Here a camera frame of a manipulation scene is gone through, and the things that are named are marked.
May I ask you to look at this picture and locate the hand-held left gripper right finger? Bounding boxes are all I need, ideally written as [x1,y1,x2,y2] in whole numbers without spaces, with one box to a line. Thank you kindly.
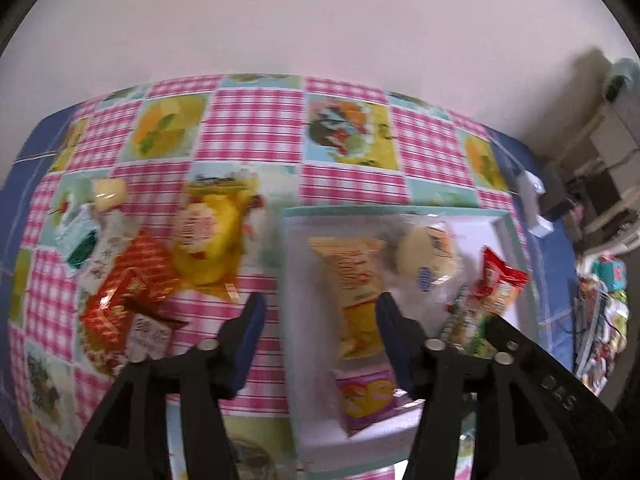
[375,291,571,480]

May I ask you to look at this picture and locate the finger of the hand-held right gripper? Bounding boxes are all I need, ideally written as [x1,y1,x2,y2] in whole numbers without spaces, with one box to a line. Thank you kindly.
[482,316,618,480]

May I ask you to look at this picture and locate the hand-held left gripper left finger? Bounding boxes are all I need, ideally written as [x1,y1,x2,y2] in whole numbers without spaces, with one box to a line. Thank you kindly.
[60,291,267,480]

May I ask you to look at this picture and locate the pink snack packet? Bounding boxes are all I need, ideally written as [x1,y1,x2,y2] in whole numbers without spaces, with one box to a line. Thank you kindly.
[331,366,403,437]

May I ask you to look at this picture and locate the green label bread packet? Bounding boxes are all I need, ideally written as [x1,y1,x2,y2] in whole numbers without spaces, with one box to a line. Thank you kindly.
[439,285,496,358]

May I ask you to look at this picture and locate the orange yellow snack packet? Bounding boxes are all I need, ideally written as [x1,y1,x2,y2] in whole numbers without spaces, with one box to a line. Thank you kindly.
[309,236,390,361]

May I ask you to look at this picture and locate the clear bread bun packet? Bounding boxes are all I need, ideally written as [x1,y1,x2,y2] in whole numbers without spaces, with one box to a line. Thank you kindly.
[387,217,466,298]

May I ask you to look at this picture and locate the yellow bread packet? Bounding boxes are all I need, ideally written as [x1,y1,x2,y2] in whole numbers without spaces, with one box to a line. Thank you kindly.
[170,172,261,301]

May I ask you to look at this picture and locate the small red snack packet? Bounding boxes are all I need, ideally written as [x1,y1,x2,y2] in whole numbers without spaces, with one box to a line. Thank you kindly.
[470,246,530,317]

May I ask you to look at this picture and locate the teal tray with white inside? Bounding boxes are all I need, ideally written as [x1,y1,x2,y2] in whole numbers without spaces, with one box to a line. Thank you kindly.
[280,205,541,476]

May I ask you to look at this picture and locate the large red snack packet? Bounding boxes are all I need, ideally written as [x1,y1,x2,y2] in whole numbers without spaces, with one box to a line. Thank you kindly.
[79,230,188,376]

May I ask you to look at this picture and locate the white printed packet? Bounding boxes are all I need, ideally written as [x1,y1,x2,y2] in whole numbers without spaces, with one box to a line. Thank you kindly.
[82,210,138,293]

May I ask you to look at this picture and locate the white green sachet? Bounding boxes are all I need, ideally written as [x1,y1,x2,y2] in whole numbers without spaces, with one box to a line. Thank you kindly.
[52,202,103,273]

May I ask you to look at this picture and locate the pale yellow jelly cup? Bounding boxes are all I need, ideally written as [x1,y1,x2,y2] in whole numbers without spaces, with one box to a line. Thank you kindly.
[92,178,128,211]

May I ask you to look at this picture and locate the teal box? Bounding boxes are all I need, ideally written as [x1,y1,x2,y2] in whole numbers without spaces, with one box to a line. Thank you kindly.
[597,255,628,291]

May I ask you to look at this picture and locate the pink checked printed tablecloth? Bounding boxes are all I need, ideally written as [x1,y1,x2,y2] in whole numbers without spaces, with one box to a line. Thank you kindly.
[10,74,541,480]

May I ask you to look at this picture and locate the cream wooden shelf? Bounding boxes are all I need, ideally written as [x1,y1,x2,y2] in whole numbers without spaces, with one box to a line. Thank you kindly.
[557,95,640,211]

